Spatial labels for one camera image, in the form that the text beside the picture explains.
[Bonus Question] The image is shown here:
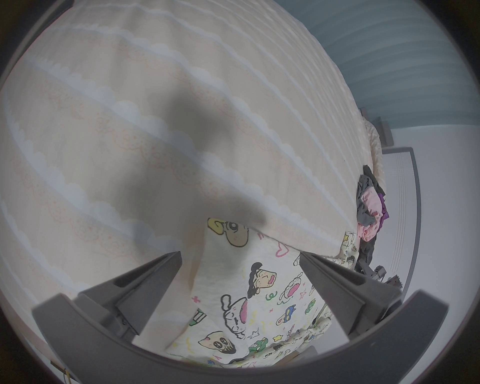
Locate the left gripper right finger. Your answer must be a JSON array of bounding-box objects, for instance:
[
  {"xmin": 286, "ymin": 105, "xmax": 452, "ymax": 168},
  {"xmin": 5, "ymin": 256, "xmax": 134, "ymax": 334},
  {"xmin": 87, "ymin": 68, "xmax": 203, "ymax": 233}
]
[{"xmin": 299, "ymin": 252, "xmax": 405, "ymax": 335}]

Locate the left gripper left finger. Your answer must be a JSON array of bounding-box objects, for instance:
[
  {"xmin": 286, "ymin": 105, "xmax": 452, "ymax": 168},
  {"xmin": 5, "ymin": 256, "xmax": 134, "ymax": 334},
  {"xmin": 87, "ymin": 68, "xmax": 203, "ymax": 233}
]
[{"xmin": 77, "ymin": 250, "xmax": 184, "ymax": 336}]

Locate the white printed pyjama top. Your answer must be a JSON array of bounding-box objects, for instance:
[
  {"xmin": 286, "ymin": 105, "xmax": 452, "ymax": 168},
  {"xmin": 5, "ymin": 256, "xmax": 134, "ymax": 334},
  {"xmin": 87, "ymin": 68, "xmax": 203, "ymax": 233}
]
[{"xmin": 165, "ymin": 217, "xmax": 361, "ymax": 369}]

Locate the bed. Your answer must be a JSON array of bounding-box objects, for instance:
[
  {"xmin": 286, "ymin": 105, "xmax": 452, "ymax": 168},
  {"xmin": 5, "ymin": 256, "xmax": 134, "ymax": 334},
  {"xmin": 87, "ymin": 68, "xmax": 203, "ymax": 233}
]
[{"xmin": 0, "ymin": 0, "xmax": 423, "ymax": 362}]

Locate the black garment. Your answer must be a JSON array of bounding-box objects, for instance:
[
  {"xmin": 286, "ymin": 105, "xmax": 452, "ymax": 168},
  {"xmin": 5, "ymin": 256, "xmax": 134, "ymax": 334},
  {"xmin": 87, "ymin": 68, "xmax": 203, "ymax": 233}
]
[{"xmin": 356, "ymin": 240, "xmax": 377, "ymax": 271}]

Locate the purple garment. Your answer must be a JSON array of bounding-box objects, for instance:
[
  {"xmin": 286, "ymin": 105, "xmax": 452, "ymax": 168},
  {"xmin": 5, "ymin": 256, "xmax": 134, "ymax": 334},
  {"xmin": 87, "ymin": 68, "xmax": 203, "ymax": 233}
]
[{"xmin": 378, "ymin": 191, "xmax": 391, "ymax": 223}]

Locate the pink garment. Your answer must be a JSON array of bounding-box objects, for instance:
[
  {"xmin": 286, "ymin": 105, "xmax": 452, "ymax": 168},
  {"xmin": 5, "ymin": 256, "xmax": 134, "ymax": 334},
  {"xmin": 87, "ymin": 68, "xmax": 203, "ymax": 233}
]
[{"xmin": 357, "ymin": 187, "xmax": 384, "ymax": 244}]

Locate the dark grey garment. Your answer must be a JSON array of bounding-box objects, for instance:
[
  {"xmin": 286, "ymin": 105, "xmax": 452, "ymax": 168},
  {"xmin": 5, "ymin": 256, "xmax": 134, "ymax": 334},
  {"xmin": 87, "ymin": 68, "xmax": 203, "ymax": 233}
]
[{"xmin": 355, "ymin": 164, "xmax": 380, "ymax": 227}]

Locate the cream pillow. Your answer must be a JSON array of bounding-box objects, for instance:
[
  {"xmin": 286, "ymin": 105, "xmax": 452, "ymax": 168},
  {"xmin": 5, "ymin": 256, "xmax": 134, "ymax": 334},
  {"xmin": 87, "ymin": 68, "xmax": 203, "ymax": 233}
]
[{"xmin": 362, "ymin": 118, "xmax": 385, "ymax": 188}]

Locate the grey bedside table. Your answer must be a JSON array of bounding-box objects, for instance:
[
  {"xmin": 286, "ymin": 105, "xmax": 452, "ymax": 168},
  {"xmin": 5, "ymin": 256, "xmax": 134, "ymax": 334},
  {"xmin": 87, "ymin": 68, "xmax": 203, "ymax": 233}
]
[{"xmin": 360, "ymin": 107, "xmax": 392, "ymax": 147}]

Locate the blue-green curtain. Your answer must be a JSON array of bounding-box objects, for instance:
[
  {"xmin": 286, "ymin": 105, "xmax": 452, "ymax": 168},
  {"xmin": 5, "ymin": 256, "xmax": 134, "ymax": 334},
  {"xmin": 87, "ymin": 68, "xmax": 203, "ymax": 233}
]
[{"xmin": 274, "ymin": 0, "xmax": 477, "ymax": 130}]

